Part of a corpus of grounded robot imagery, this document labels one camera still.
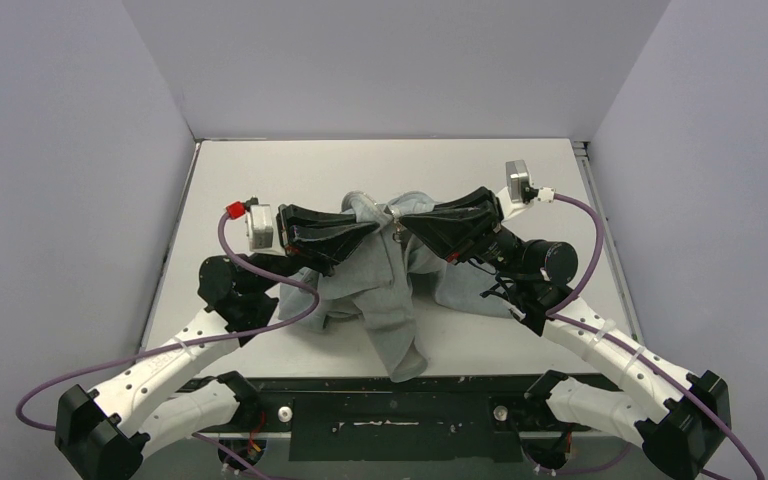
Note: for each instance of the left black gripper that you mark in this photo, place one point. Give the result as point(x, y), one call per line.
point(316, 241)

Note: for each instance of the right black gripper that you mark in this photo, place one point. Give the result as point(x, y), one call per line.
point(485, 225)

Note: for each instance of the silver zipper pull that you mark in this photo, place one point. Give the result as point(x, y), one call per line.
point(397, 234)

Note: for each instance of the grey zip-up jacket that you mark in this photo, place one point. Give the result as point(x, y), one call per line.
point(375, 283)

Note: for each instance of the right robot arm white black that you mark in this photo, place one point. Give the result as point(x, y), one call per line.
point(677, 418)

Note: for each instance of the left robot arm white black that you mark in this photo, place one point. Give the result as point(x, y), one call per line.
point(108, 430)

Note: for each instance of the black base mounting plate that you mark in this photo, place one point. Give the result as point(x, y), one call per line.
point(373, 419)

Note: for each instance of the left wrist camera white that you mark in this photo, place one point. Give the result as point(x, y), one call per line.
point(261, 228)

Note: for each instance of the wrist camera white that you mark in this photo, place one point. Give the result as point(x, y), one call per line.
point(261, 228)
point(520, 194)

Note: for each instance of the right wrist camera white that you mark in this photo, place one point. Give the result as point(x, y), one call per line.
point(520, 194)

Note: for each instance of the aluminium rail frame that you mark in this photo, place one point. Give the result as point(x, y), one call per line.
point(581, 154)

